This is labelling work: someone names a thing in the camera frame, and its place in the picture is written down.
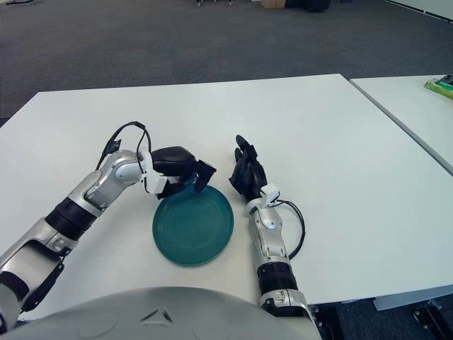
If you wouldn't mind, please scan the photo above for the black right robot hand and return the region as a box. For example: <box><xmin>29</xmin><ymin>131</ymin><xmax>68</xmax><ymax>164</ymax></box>
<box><xmin>229</xmin><ymin>134</ymin><xmax>269</xmax><ymax>203</ymax></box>

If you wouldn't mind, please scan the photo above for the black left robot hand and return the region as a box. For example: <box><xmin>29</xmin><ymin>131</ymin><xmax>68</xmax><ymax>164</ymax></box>
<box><xmin>150</xmin><ymin>145</ymin><xmax>217</xmax><ymax>199</ymax></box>

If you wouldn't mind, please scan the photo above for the teal green round plate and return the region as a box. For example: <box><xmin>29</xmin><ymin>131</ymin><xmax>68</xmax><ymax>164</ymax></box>
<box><xmin>151</xmin><ymin>183</ymin><xmax>235</xmax><ymax>267</ymax></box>

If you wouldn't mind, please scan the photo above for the grey robot torso shell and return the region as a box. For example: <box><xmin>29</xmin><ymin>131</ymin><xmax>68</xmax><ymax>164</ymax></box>
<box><xmin>6</xmin><ymin>285</ymin><xmax>319</xmax><ymax>340</ymax></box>

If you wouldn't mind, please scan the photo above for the black bulky floor object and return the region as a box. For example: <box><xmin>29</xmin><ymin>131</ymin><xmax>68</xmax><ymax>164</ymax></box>
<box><xmin>285</xmin><ymin>0</ymin><xmax>332</xmax><ymax>13</ymax></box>

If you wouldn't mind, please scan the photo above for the green cardboard box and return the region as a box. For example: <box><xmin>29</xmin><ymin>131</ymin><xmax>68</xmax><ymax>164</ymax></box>
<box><xmin>423</xmin><ymin>74</ymin><xmax>453</xmax><ymax>99</ymax></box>

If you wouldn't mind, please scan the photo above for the black metal caster foot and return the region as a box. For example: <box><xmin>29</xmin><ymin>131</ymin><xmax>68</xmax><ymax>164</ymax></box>
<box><xmin>412</xmin><ymin>300</ymin><xmax>453</xmax><ymax>329</ymax></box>

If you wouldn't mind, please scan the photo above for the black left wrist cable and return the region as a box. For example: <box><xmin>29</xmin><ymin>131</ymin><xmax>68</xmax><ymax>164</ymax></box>
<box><xmin>95</xmin><ymin>121</ymin><xmax>153</xmax><ymax>178</ymax></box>

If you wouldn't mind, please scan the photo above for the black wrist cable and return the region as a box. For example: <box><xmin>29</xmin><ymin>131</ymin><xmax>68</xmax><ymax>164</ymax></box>
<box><xmin>274</xmin><ymin>200</ymin><xmax>306</xmax><ymax>261</ymax></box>
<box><xmin>95</xmin><ymin>121</ymin><xmax>153</xmax><ymax>178</ymax></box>

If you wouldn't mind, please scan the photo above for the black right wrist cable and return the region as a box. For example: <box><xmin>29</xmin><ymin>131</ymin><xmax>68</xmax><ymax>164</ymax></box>
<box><xmin>274</xmin><ymin>200</ymin><xmax>306</xmax><ymax>261</ymax></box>

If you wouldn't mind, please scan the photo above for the black metal stand frame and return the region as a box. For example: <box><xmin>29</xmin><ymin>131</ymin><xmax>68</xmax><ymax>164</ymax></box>
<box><xmin>311</xmin><ymin>304</ymin><xmax>343</xmax><ymax>340</ymax></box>

